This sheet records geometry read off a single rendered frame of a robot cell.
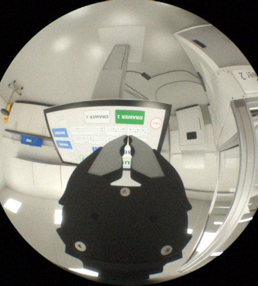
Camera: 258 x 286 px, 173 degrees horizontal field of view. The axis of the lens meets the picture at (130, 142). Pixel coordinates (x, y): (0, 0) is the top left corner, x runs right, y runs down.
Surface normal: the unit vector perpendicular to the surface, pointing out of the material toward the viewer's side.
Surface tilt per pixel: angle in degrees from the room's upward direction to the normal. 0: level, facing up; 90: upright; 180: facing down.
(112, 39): 3
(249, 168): 90
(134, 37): 3
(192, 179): 90
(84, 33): 0
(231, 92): 90
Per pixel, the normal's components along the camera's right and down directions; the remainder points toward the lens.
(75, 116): 0.00, 0.51
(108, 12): -0.04, 0.99
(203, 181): -0.78, -0.13
